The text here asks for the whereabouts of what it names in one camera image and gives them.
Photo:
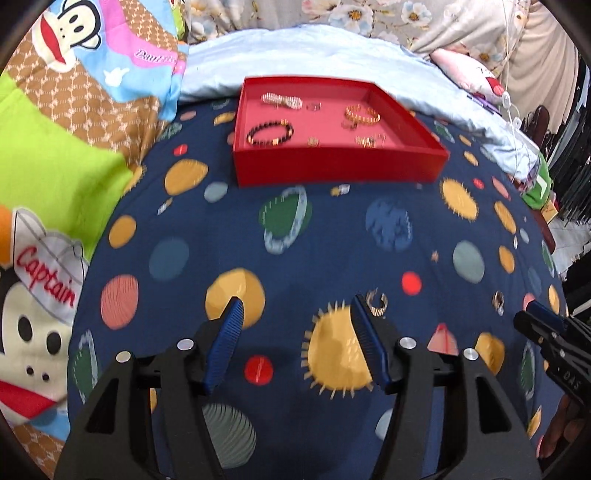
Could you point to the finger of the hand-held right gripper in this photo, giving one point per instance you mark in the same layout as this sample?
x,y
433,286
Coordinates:
x,y
531,330
545,314

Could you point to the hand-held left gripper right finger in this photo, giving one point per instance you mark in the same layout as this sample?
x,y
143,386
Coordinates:
x,y
369,341

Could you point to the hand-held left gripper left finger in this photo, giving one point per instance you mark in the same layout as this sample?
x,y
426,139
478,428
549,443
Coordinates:
x,y
226,341

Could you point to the red cardboard box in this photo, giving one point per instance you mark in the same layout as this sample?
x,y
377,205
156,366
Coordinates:
x,y
332,157

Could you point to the person's right hand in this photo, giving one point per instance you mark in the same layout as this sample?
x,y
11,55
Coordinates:
x,y
554,429

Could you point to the navy planet print bedsheet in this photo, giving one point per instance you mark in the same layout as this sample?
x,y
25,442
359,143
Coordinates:
x,y
351,258

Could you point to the green cloth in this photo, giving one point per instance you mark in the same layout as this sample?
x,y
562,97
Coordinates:
x,y
541,182

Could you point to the hanging clothes rack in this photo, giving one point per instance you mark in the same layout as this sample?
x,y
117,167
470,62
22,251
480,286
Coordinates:
x,y
577,152

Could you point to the dark wooden chair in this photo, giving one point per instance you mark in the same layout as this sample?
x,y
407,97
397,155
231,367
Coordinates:
x,y
540,122

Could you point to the purple notebook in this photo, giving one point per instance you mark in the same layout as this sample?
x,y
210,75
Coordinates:
x,y
485,100

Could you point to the pink plush pillow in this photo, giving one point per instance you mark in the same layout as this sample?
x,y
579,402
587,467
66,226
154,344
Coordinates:
x,y
466,74

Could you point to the cartoon monkey blanket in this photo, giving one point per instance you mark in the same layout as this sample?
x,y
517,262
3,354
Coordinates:
x,y
69,138

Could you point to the beige hanging cloth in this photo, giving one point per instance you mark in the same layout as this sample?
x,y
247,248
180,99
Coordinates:
x,y
549,50

